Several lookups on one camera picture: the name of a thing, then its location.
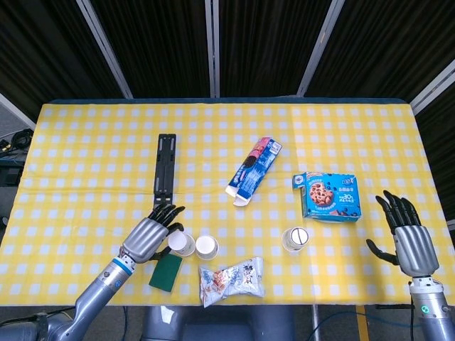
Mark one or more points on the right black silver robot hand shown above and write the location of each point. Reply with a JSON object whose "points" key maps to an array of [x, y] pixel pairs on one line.
{"points": [[416, 248]]}

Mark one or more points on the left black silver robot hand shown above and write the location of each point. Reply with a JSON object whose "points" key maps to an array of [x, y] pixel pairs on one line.
{"points": [[145, 239]]}

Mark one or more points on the white paper cup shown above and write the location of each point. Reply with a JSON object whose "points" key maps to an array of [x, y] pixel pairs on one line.
{"points": [[207, 247], [182, 243]]}

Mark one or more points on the white paper cup line mark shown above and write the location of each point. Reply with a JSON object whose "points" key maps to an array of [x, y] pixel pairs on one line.
{"points": [[295, 238]]}

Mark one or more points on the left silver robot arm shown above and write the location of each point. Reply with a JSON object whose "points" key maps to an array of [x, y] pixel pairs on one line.
{"points": [[103, 284]]}

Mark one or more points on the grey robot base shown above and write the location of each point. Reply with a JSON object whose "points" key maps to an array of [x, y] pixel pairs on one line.
{"points": [[220, 325]]}

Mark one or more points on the yellow white checkered tablecloth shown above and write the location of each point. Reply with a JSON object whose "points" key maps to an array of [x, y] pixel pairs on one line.
{"points": [[220, 120]]}

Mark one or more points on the green sponge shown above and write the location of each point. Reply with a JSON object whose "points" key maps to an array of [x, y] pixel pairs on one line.
{"points": [[167, 275]]}

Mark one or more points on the black folding stand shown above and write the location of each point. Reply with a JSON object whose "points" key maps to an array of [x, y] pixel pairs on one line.
{"points": [[165, 167]]}

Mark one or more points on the white snack bag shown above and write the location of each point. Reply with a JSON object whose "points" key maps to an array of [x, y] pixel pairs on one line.
{"points": [[234, 282]]}

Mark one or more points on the blue chocolate chip cookie box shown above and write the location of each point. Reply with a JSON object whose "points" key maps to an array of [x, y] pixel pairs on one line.
{"points": [[330, 195]]}

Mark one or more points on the white table leg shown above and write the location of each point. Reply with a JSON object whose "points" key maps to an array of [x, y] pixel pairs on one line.
{"points": [[315, 323]]}

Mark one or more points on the blue Oreo cookie box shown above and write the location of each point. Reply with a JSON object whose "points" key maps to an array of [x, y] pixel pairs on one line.
{"points": [[254, 172]]}

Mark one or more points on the black equipment box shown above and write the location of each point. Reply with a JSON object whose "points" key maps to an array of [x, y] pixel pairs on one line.
{"points": [[9, 176]]}

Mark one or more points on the aluminium partition post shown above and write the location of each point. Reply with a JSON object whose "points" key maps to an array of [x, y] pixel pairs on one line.
{"points": [[432, 87], [212, 49], [16, 110], [105, 49], [320, 49]]}

